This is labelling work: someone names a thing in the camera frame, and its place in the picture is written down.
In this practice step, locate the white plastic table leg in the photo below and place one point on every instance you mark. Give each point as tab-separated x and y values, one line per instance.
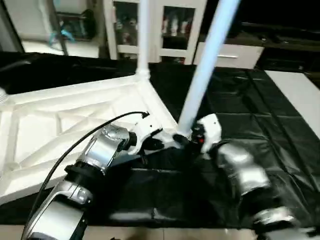
144	35
207	60
3	95

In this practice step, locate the white plastic table top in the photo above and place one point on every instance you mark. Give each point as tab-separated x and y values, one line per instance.
60	120

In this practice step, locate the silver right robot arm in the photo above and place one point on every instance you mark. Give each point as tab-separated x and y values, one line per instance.
245	175

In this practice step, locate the black plastic mat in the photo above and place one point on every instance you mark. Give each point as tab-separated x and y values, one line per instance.
270	125

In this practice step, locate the white drawer unit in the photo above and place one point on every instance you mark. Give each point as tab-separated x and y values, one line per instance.
235	55

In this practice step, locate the white glass-door cabinet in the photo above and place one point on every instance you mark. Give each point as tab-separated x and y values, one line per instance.
160	25

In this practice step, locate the light blue plastic object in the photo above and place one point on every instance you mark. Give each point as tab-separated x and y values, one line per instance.
62	35

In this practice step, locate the black low cabinet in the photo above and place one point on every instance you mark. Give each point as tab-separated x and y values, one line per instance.
280	20

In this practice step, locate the grey metal pole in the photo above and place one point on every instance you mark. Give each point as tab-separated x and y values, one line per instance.
57	27

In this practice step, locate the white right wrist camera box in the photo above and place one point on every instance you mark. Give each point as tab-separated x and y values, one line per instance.
209	131

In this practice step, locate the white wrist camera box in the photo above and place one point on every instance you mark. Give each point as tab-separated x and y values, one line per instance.
209	131
145	131

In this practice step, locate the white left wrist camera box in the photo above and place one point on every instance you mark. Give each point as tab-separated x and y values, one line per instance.
145	131

